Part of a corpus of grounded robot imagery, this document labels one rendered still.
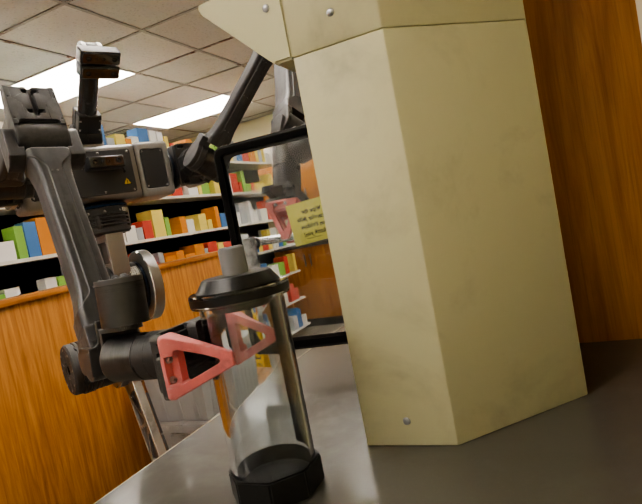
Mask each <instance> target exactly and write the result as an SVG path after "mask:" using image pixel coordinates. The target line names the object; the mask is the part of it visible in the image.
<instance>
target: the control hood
mask: <svg viewBox="0 0 642 504"><path fill-rule="evenodd" d="M198 11H199V12H200V13H201V15H202V16H203V17H205V18H206V19H208V20H209V21H211V22H212V23H214V24H215V25H217V26H218V27H220V28H221V29H223V30H224V31H226V32H227V33H229V34H230V35H231V36H233V37H234V38H236V39H237V40H239V41H240V42H242V43H243V44H245V45H246V46H248V47H249V48H251V49H252V50H254V51H255V52H257V53H258V54H260V55H261V56H263V57H264V58H266V59H267V60H269V61H270V62H272V63H273V64H276V65H278V66H281V67H283V68H286V69H288V70H291V71H293V72H296V69H295V64H294V56H293V51H292V46H291V41H290V36H289V31H288V25H287V20H286V15H285V10H284V4H283V0H210V1H208V2H205V3H203V4H200V6H199V8H198Z"/></svg>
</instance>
